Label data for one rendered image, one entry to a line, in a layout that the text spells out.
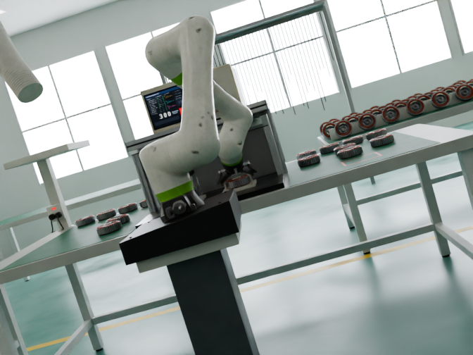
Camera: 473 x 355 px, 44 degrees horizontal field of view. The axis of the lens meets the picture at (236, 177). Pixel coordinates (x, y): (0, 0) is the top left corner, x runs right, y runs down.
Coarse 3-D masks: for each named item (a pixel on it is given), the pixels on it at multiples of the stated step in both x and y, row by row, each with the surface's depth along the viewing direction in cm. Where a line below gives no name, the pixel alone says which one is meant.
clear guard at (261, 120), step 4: (260, 112) 263; (264, 112) 243; (256, 116) 243; (260, 116) 242; (264, 116) 242; (256, 120) 242; (260, 120) 241; (264, 120) 240; (252, 124) 241; (256, 124) 240; (260, 124) 240; (264, 124) 239; (220, 128) 244; (252, 128) 240; (256, 128) 239
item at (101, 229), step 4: (116, 220) 265; (104, 224) 266; (108, 224) 267; (112, 224) 259; (116, 224) 260; (120, 224) 264; (96, 228) 263; (100, 228) 259; (104, 228) 259; (108, 228) 259; (112, 228) 259; (116, 228) 260; (100, 232) 259; (104, 232) 258; (108, 232) 259
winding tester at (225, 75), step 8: (216, 72) 266; (224, 72) 266; (232, 72) 267; (216, 80) 266; (224, 80) 266; (232, 80) 266; (152, 88) 269; (160, 88) 269; (168, 88) 268; (224, 88) 266; (232, 88) 266; (240, 88) 295; (144, 96) 270; (232, 96) 267; (240, 96) 275; (144, 104) 270; (152, 120) 271; (152, 128) 271; (160, 128) 271; (168, 128) 270
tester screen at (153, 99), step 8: (176, 88) 268; (152, 96) 269; (160, 96) 269; (168, 96) 269; (176, 96) 268; (152, 104) 270; (160, 104) 269; (168, 104) 269; (176, 104) 269; (152, 112) 270; (160, 112) 270; (176, 112) 269; (160, 120) 270; (176, 120) 270
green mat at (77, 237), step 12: (132, 216) 297; (144, 216) 281; (72, 228) 329; (84, 228) 310; (120, 228) 264; (132, 228) 252; (60, 240) 290; (72, 240) 274; (84, 240) 261; (96, 240) 249; (36, 252) 272; (48, 252) 258; (60, 252) 246; (12, 264) 255; (24, 264) 245
